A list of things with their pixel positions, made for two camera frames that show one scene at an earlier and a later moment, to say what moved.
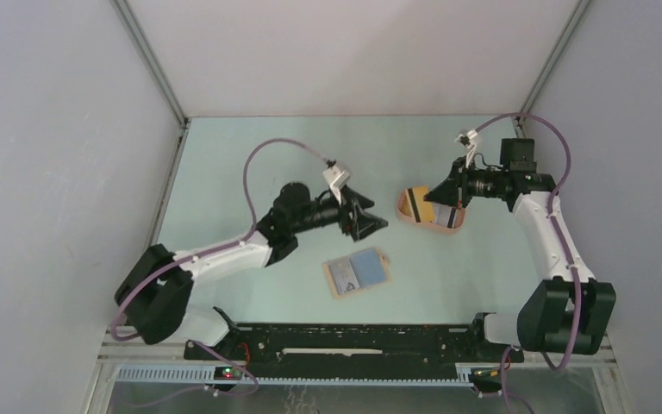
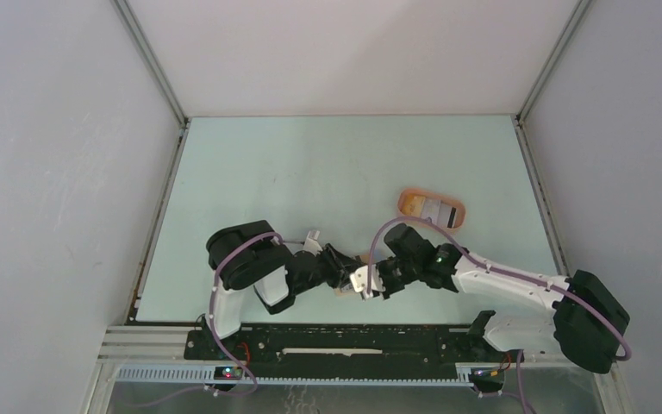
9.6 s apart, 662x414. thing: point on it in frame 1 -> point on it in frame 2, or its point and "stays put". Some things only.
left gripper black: [362, 223] -> [340, 264]
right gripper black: [446, 193] -> [388, 291]
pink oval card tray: [414, 209] stays put
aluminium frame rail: [159, 72] stays put
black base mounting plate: [347, 345] stays put
